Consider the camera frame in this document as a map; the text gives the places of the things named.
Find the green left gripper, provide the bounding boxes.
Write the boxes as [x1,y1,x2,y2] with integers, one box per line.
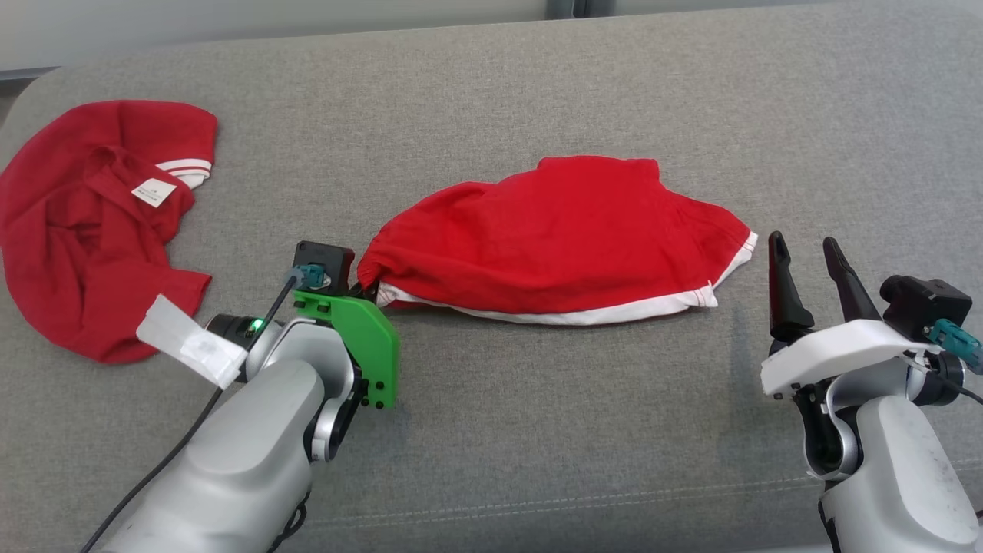
[292,282,402,410]

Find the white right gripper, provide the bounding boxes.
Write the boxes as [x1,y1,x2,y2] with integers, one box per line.
[760,230,945,397]

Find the red shorts with white trim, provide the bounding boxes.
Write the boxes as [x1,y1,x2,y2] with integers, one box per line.
[356,155,760,326]

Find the red basketball jersey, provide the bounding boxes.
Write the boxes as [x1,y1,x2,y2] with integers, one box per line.
[0,100,220,364]

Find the grey fabric sofa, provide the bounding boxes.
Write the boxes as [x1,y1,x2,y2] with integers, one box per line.
[0,0,983,553]

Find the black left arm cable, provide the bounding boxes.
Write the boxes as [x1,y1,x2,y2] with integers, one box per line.
[79,276,302,553]

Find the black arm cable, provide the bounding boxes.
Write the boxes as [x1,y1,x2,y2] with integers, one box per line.
[902,349,983,406]
[79,276,302,553]

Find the teal right cable connector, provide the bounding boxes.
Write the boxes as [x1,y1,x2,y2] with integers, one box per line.
[928,319,983,376]

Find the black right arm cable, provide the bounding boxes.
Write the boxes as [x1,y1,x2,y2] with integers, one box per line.
[902,349,983,406]

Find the white tape cable label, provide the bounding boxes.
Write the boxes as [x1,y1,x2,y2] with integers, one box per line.
[136,294,248,389]

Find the grey metal frame post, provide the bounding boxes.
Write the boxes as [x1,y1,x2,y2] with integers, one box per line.
[547,0,615,19]

